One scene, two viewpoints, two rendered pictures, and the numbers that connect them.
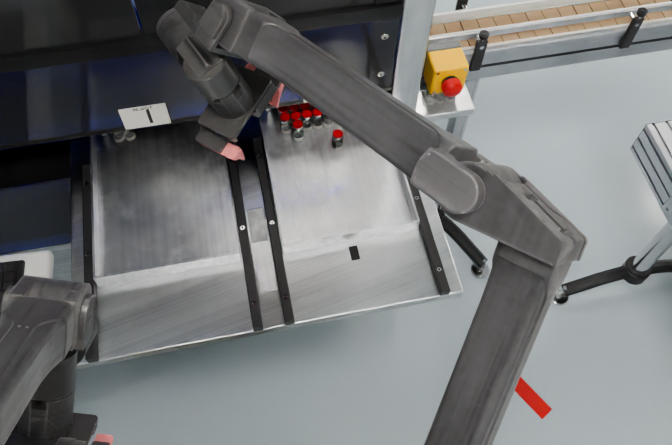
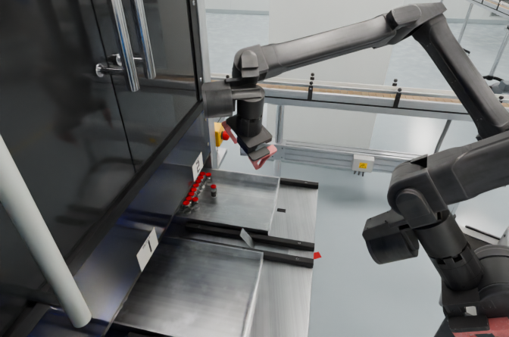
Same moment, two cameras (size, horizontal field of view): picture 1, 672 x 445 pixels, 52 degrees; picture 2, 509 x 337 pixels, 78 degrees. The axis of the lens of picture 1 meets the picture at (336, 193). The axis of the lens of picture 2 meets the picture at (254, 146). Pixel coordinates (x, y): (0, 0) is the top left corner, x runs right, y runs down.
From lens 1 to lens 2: 87 cm
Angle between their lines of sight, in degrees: 50
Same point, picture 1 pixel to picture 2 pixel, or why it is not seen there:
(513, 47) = not seen: hidden behind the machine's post
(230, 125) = (263, 134)
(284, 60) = (295, 50)
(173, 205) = (201, 285)
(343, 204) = (251, 204)
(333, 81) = (324, 36)
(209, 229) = (232, 270)
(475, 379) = (466, 65)
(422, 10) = not seen: hidden behind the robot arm
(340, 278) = (294, 219)
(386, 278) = (301, 203)
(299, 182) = (226, 217)
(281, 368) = not seen: outside the picture
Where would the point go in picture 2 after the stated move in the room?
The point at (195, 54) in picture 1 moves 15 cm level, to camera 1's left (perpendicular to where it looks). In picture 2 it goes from (246, 91) to (205, 124)
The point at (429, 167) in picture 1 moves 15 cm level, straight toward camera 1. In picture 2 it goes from (398, 14) to (478, 23)
